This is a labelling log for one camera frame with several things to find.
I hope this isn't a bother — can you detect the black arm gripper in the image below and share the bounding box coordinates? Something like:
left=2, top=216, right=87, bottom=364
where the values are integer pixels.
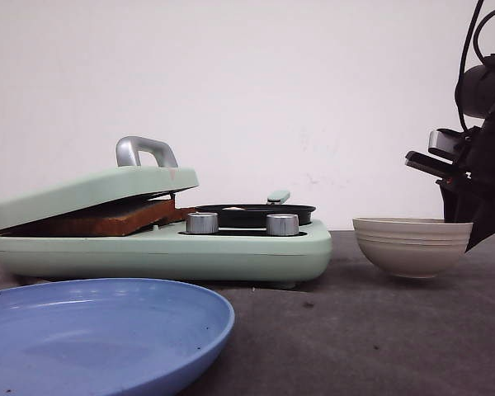
left=440, top=114, right=495, bottom=252

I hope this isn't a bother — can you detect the beige ribbed bowl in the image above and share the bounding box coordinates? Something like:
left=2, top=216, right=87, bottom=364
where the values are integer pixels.
left=352, top=217, right=473, bottom=279

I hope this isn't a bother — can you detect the toast slice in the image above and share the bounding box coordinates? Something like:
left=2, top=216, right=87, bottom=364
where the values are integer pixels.
left=0, top=199, right=176, bottom=238
left=154, top=207, right=196, bottom=226

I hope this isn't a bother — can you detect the breakfast maker lid with plate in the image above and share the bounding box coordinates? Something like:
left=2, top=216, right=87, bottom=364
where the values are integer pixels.
left=0, top=136, right=199, bottom=231

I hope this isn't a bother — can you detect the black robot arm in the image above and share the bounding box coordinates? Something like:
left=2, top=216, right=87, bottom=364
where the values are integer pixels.
left=406, top=2, right=495, bottom=248

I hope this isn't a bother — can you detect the mint green breakfast maker base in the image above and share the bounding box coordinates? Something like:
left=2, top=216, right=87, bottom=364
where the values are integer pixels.
left=0, top=219, right=332, bottom=284

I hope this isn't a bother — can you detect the shrimp in pan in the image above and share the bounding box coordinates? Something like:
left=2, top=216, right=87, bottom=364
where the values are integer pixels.
left=223, top=206, right=246, bottom=211

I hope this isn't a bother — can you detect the right silver knob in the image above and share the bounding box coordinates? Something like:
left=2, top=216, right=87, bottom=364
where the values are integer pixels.
left=266, top=214, right=299, bottom=237

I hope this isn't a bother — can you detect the silver knob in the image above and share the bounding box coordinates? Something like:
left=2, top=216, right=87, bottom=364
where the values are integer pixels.
left=266, top=214, right=299, bottom=237
left=186, top=212, right=219, bottom=235

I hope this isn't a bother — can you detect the small black frying pan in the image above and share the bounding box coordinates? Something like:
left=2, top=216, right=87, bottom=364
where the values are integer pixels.
left=195, top=190, right=316, bottom=229

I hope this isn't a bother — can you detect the left silver knob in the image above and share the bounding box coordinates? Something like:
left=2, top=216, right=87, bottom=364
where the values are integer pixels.
left=186, top=212, right=219, bottom=235

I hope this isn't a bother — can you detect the blue plate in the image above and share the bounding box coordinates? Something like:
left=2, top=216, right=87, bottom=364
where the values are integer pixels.
left=0, top=279, right=235, bottom=395

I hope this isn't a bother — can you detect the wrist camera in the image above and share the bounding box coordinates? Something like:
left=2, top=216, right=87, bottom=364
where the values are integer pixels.
left=405, top=126, right=481, bottom=177

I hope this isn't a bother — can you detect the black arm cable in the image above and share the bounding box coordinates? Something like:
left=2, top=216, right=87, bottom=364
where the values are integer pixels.
left=453, top=0, right=495, bottom=133

